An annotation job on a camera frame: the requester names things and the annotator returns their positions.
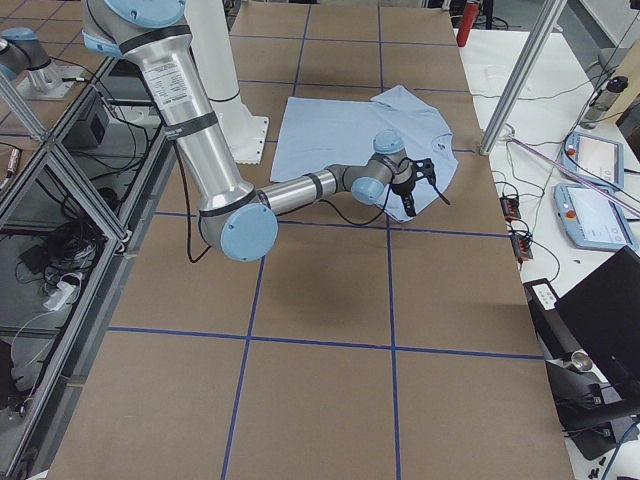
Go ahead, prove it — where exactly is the near teach pendant tablet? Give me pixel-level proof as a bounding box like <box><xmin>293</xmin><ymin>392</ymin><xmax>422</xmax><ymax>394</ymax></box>
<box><xmin>553</xmin><ymin>183</ymin><xmax>639</xmax><ymax>252</ymax></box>

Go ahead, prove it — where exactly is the black monitor on stand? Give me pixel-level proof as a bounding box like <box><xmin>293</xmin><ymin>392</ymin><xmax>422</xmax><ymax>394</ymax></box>
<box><xmin>547</xmin><ymin>247</ymin><xmax>639</xmax><ymax>460</ymax></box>

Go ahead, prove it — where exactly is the aluminium frame rack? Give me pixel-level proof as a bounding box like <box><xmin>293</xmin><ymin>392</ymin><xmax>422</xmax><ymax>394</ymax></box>
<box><xmin>1</xmin><ymin>58</ymin><xmax>170</xmax><ymax>479</ymax></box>

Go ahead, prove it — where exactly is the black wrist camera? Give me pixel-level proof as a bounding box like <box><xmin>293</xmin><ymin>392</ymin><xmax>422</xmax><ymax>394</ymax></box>
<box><xmin>413</xmin><ymin>158</ymin><xmax>436</xmax><ymax>184</ymax></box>

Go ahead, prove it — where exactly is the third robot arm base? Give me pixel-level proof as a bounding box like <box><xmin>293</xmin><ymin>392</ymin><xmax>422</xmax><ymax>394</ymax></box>
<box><xmin>1</xmin><ymin>27</ymin><xmax>85</xmax><ymax>101</ymax></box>

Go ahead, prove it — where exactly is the red fire extinguisher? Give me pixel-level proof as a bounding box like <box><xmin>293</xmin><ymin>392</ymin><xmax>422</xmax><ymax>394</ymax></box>
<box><xmin>456</xmin><ymin>0</ymin><xmax>480</xmax><ymax>47</ymax></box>

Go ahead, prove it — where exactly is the aluminium frame post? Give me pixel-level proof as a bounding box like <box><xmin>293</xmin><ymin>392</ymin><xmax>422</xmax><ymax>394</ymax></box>
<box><xmin>479</xmin><ymin>0</ymin><xmax>567</xmax><ymax>156</ymax></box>

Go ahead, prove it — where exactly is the far teach pendant tablet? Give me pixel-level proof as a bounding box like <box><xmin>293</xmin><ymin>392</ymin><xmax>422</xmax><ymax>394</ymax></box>
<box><xmin>562</xmin><ymin>131</ymin><xmax>624</xmax><ymax>191</ymax></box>

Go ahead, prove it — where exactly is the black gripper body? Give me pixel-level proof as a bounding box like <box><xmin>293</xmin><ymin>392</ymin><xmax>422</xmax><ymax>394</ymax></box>
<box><xmin>391</xmin><ymin>158</ymin><xmax>418</xmax><ymax>198</ymax></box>

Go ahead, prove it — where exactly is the teach pendant tablet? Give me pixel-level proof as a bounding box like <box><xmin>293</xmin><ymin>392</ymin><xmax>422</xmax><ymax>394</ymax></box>
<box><xmin>562</xmin><ymin>131</ymin><xmax>624</xmax><ymax>191</ymax></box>
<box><xmin>553</xmin><ymin>183</ymin><xmax>639</xmax><ymax>252</ymax></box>

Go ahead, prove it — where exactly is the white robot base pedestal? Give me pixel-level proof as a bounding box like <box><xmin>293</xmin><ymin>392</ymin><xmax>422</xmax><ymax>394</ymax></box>
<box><xmin>185</xmin><ymin>0</ymin><xmax>269</xmax><ymax>165</ymax></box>

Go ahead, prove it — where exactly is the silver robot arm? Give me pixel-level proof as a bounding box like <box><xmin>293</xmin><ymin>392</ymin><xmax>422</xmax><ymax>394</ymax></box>
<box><xmin>82</xmin><ymin>1</ymin><xmax>436</xmax><ymax>262</ymax></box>

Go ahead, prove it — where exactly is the light blue t-shirt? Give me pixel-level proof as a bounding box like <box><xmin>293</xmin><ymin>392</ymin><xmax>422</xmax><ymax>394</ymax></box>
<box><xmin>270</xmin><ymin>85</ymin><xmax>458</xmax><ymax>212</ymax></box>

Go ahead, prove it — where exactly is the black box with label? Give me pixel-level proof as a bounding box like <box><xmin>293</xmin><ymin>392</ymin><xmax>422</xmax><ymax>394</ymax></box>
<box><xmin>523</xmin><ymin>278</ymin><xmax>594</xmax><ymax>374</ymax></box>

